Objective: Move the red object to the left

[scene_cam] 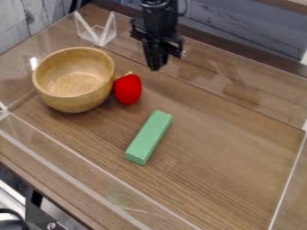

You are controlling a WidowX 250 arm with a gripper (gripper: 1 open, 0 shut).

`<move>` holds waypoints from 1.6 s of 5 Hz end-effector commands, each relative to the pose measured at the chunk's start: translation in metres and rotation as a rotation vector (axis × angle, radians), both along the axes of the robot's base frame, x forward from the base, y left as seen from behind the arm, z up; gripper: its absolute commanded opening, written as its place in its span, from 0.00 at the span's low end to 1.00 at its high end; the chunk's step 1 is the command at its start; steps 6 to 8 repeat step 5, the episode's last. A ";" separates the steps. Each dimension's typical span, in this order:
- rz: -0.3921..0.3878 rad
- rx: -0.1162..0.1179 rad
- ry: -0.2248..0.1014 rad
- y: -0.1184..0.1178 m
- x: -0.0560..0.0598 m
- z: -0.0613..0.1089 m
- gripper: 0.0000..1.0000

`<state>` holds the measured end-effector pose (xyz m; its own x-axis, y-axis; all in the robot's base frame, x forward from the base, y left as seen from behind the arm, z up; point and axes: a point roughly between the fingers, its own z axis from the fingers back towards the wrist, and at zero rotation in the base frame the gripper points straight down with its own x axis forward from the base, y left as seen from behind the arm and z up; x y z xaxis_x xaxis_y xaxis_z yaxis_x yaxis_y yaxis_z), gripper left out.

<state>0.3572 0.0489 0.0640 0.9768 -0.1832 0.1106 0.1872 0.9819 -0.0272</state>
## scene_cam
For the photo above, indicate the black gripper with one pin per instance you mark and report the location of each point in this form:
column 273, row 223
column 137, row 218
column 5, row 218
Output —
column 156, row 26

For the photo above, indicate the red plush strawberry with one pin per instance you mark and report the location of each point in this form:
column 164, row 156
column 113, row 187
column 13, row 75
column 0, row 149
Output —
column 127, row 88

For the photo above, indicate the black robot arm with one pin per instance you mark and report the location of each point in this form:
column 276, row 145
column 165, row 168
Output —
column 157, row 2

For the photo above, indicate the clear acrylic corner stand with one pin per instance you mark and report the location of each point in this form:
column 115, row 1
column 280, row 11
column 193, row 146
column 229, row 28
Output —
column 96, row 34

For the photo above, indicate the wooden bowl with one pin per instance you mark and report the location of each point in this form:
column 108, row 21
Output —
column 73, row 79

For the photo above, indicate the green rectangular block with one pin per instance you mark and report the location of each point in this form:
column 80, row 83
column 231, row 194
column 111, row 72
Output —
column 148, row 137

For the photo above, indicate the clear acrylic front barrier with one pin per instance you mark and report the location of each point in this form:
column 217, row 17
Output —
column 69, row 154

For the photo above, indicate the black metal table frame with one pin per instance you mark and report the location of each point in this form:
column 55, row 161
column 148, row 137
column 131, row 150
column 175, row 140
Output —
column 21, row 216

